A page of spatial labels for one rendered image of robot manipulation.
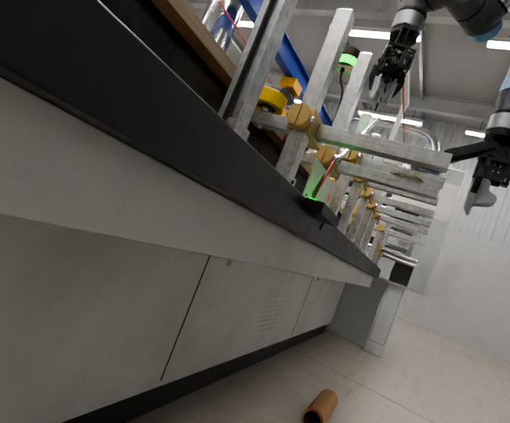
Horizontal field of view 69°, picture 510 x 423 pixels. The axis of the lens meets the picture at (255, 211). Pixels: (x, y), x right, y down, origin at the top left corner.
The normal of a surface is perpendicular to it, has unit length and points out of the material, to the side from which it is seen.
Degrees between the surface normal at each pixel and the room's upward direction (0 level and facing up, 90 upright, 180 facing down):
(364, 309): 90
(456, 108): 90
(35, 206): 90
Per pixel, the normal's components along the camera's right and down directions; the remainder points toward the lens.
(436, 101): -0.40, -0.22
